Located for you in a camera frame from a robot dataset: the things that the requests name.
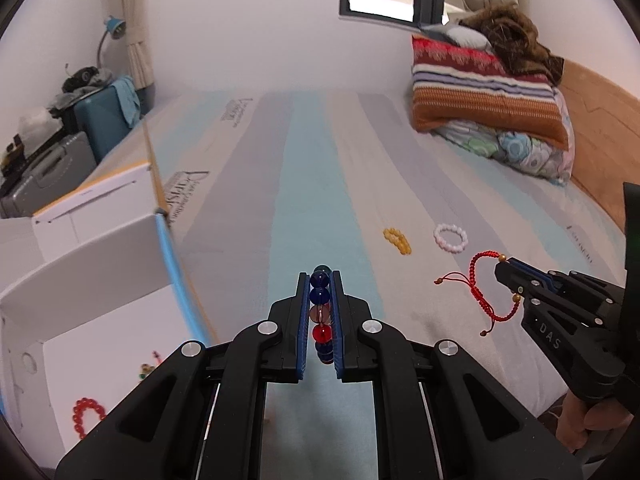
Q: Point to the teal suitcase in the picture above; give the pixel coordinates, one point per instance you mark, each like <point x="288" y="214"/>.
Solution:
<point x="100" y="120"/>

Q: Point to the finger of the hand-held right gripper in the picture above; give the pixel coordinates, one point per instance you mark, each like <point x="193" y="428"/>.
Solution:
<point x="545" y="330"/>
<point x="535" y="271"/>

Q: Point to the black bag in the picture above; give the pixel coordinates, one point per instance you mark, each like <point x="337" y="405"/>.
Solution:
<point x="85" y="79"/>

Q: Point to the striped bed sheet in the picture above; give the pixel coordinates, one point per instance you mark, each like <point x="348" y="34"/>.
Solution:
<point x="310" y="185"/>

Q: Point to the light blue cloth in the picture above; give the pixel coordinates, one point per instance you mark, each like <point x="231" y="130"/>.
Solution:
<point x="126" y="100"/>

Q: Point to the grey suitcase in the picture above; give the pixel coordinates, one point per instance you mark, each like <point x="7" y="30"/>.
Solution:
<point x="45" y="180"/>

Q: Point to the floral pillow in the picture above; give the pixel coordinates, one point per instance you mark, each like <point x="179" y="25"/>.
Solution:
<point x="520" y="152"/>

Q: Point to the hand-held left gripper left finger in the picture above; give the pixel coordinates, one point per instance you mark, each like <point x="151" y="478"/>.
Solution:
<point x="302" y="330"/>

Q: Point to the grey pillow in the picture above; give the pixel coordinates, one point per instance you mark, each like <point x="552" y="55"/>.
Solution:
<point x="465" y="36"/>

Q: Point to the blue desk lamp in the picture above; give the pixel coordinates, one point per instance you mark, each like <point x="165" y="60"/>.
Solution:
<point x="116" y="26"/>

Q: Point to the striped red orange blanket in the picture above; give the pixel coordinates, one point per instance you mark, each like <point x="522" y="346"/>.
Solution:
<point x="490" y="100"/>

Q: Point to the brown blanket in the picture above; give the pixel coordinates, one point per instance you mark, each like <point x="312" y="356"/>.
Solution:
<point x="520" y="45"/>

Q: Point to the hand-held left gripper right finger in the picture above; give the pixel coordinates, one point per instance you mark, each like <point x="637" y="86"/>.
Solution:
<point x="338" y="330"/>

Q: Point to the wooden headboard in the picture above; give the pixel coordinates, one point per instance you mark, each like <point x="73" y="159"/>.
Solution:
<point x="600" y="120"/>

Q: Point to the white cardboard box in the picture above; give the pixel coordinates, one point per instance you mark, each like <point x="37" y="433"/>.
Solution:
<point x="100" y="310"/>

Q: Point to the person's right hand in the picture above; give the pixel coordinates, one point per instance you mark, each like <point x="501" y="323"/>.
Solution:
<point x="580" y="422"/>

